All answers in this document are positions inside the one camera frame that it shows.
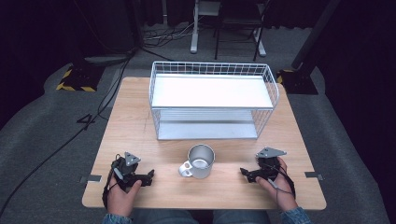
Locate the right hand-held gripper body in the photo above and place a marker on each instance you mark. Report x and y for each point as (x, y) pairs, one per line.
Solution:
(269, 165)

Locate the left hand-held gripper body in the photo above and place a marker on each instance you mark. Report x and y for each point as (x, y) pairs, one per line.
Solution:
(127, 170)

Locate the silver metal cup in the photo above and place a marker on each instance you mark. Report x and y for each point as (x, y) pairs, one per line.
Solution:
(199, 163)

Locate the person's left hand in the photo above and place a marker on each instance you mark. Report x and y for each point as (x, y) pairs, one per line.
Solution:
(122, 199)

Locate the person's right hand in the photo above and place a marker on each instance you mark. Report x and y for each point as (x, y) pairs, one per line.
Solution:
(281, 193)

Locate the grey tape strip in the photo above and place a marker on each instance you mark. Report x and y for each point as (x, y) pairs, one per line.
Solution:
(313, 175)
(93, 178)

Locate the person's left denim sleeve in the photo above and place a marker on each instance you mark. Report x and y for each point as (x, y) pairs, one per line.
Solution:
(116, 219)

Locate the person's denim sleeve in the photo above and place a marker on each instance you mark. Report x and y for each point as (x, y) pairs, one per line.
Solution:
(295, 216)
(116, 219)

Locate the person's right denim sleeve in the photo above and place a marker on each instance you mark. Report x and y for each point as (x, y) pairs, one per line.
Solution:
(295, 216)

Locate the black floor tape mark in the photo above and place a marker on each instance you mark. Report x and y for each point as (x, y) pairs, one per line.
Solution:
(86, 120)

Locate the black hazard-striped stand base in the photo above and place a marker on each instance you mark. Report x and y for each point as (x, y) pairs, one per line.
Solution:
(297, 81)
(81, 77)

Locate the black slanted stand pole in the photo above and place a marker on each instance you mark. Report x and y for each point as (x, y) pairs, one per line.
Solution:
(316, 32)

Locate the white metal stand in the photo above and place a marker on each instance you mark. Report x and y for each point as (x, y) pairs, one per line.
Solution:
(194, 37)

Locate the black folding chair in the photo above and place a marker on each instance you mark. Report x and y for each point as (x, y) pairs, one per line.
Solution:
(239, 21)

